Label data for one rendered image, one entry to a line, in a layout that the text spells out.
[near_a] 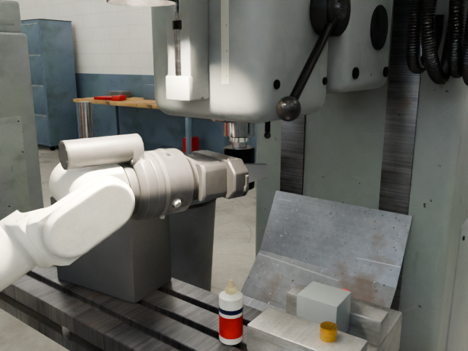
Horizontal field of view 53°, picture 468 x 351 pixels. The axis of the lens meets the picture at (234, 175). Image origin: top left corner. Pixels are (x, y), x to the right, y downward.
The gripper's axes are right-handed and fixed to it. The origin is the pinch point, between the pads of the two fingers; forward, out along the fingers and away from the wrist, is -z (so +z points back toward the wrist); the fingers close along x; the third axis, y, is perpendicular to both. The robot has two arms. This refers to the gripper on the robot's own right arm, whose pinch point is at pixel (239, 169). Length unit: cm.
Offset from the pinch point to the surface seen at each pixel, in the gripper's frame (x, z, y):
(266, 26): -11.2, 5.1, -19.9
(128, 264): 23.8, 7.9, 22.0
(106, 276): 29.5, 10.2, 26.0
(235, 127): -1.4, 2.0, -6.8
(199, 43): -4.7, 10.2, -18.0
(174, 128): 517, -296, 74
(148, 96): 524, -261, 29
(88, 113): 38.7, 8.1, -5.6
